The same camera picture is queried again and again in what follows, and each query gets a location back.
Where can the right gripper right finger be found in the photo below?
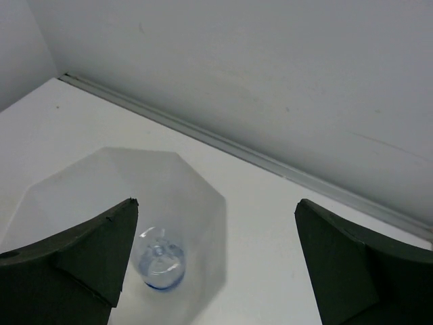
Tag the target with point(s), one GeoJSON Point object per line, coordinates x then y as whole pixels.
{"type": "Point", "coordinates": [360, 276]}

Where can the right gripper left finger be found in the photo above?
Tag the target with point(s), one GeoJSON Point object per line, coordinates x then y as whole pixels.
{"type": "Point", "coordinates": [73, 277]}

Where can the blue label plastic bottle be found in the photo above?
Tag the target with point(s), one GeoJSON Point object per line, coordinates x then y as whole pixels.
{"type": "Point", "coordinates": [159, 260]}

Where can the white octagonal plastic bin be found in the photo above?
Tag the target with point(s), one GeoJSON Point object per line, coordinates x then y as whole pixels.
{"type": "Point", "coordinates": [171, 195]}

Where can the aluminium frame rail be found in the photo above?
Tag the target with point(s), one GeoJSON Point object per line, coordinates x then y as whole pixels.
{"type": "Point", "coordinates": [350, 199]}

